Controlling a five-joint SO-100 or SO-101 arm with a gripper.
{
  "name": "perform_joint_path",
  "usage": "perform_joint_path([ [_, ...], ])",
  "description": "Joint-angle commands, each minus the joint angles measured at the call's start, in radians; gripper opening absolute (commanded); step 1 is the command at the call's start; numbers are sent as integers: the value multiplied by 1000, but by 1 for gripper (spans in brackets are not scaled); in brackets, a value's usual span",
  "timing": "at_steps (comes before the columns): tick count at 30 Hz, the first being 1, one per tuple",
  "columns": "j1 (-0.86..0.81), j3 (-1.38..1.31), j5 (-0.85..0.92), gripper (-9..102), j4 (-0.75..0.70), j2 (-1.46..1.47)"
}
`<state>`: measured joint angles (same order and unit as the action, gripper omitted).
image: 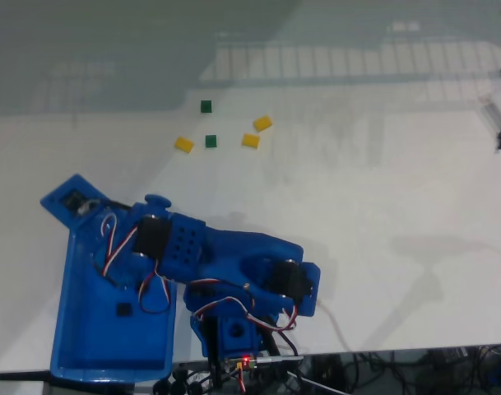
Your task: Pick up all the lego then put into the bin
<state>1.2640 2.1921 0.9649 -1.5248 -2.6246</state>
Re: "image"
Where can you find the black base clamp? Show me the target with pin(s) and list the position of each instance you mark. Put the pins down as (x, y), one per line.
(272, 343)
(212, 345)

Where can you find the green lego brick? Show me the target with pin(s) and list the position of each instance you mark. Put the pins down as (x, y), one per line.
(210, 141)
(206, 106)

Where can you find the blue gripper camera mount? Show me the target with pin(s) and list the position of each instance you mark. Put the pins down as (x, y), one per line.
(54, 201)

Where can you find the yellow lego brick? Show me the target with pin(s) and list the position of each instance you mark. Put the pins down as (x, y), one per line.
(250, 140)
(183, 144)
(263, 123)

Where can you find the black knobs under table edge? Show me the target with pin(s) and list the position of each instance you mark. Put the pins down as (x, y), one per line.
(178, 376)

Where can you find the blue plastic bin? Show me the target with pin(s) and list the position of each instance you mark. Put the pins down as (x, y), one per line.
(102, 337)

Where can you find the motor controller board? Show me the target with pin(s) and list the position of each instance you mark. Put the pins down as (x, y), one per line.
(244, 363)

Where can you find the black lego brick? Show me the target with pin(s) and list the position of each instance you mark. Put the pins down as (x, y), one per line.
(123, 309)

